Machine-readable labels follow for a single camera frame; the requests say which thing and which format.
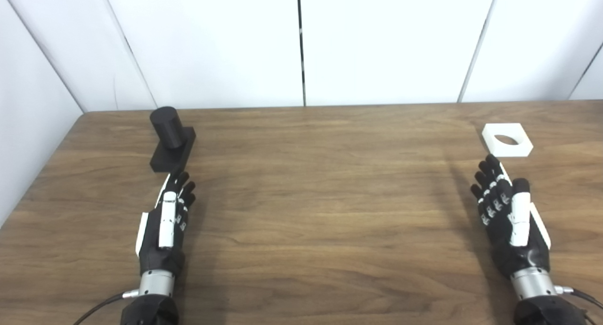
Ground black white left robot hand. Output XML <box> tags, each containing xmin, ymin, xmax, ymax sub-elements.
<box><xmin>135</xmin><ymin>171</ymin><xmax>196</xmax><ymax>276</ymax></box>

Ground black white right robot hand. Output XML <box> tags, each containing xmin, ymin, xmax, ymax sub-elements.
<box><xmin>470</xmin><ymin>154</ymin><xmax>552</xmax><ymax>278</ymax></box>

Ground black cylinder peg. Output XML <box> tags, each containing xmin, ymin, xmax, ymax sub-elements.
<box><xmin>149</xmin><ymin>106</ymin><xmax>196</xmax><ymax>173</ymax></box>

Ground white square piece with hole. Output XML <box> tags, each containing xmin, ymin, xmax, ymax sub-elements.
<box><xmin>481</xmin><ymin>123</ymin><xmax>534</xmax><ymax>158</ymax></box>

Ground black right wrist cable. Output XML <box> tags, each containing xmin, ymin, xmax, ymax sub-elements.
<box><xmin>555</xmin><ymin>285</ymin><xmax>603</xmax><ymax>325</ymax></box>

